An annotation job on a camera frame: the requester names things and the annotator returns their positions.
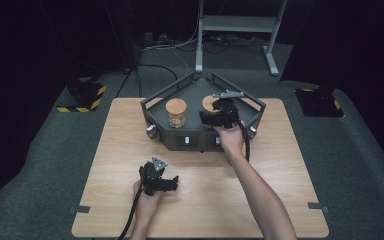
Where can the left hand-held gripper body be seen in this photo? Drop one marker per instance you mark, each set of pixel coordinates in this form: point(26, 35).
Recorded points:
point(150, 178)

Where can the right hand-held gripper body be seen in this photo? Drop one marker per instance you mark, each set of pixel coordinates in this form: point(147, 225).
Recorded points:
point(227, 111)

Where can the wooden-lid jar brown contents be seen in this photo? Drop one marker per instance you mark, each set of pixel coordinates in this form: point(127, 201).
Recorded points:
point(208, 103)

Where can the black corner rack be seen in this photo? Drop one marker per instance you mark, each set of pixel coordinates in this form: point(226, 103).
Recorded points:
point(193, 90)

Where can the wooden-lid jar pale contents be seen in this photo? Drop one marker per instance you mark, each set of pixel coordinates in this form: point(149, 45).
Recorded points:
point(176, 108)

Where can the person's right hand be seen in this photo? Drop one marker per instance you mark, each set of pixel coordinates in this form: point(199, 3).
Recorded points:
point(233, 138)

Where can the person's left hand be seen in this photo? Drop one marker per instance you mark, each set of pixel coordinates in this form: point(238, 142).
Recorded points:
point(145, 206)

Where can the grey tape piece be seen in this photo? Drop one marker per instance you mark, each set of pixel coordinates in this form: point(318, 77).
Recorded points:
point(80, 209)
point(319, 207)

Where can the grey metal stand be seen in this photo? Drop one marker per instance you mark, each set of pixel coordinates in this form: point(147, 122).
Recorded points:
point(236, 24)

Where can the yellow-black striped stand base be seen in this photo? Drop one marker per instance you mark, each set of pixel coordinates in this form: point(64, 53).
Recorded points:
point(320, 103)
point(86, 98)

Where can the black power strip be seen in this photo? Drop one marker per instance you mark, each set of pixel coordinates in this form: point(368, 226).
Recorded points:
point(148, 39)

